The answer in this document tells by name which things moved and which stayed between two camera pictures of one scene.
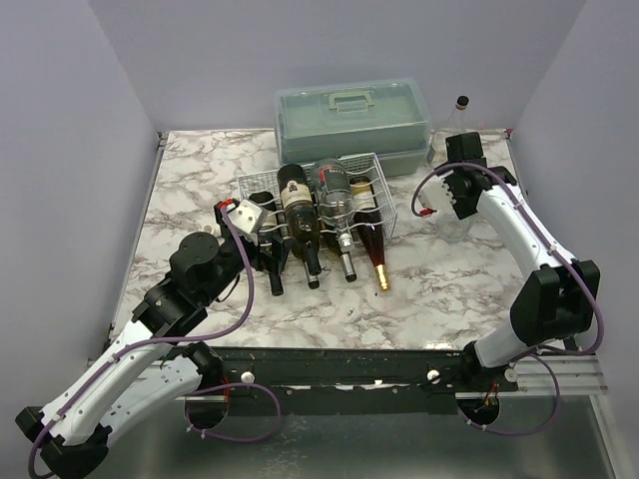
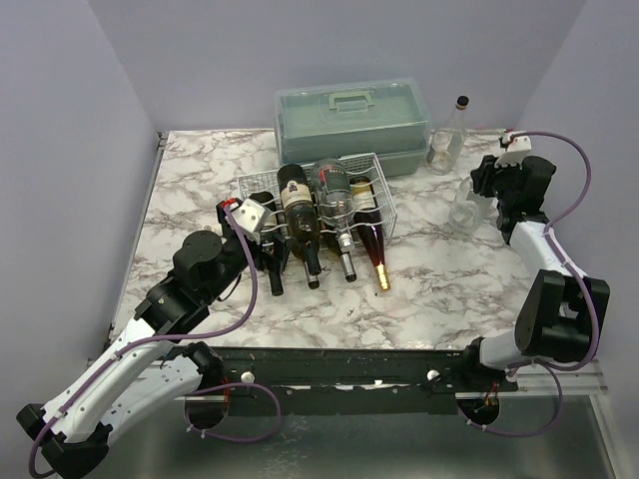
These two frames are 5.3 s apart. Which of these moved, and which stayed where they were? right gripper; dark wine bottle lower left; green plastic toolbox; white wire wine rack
Moved: right gripper
Stayed: dark wine bottle lower left; white wire wine rack; green plastic toolbox
